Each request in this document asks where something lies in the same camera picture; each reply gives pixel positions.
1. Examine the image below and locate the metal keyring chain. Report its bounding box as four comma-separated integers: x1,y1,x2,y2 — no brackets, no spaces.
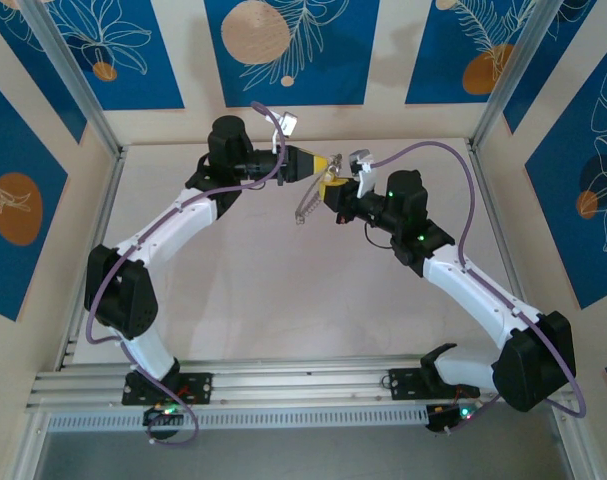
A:
293,153,344,227

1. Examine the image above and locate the controller board with green light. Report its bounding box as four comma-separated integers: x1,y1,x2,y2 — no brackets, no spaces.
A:
425,403,479,434
142,405,184,429

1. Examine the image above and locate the grey metal sheet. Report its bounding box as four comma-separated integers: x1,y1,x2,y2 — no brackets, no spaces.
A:
32,432,572,480

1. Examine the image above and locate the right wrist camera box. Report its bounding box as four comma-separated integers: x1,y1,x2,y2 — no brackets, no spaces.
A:
347,148,379,199

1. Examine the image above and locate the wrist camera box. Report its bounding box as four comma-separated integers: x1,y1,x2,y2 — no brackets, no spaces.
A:
347,148,379,199
270,109,301,151

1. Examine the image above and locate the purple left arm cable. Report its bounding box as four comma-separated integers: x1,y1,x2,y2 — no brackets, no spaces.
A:
85,100,289,449

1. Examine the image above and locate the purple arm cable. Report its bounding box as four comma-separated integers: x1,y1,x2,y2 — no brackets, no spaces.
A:
85,100,289,449
371,141,588,435

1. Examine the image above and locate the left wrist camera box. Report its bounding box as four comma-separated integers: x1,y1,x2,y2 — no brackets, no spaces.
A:
270,109,301,151

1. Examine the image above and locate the thin black wire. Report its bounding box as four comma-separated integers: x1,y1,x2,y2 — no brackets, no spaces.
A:
362,224,399,252

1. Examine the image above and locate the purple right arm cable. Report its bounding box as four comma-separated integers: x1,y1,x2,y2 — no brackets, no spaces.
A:
371,141,588,435

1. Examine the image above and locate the blue floral wall panel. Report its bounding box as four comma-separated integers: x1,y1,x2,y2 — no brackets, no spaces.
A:
405,0,534,106
204,0,382,108
0,0,88,145
525,47,607,311
47,0,186,111
0,72,69,323
502,0,607,135

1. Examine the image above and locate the aluminium side rail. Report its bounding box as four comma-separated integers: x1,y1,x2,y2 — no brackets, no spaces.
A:
52,147,129,371
465,139,539,356

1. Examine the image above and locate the aluminium frame post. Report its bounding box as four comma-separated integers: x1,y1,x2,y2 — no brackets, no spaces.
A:
470,0,554,151
20,0,127,161

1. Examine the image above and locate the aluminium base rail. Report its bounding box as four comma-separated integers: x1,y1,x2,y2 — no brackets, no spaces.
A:
25,355,574,414

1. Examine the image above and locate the slotted grey cable duct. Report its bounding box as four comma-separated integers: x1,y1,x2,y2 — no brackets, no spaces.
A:
46,405,429,432

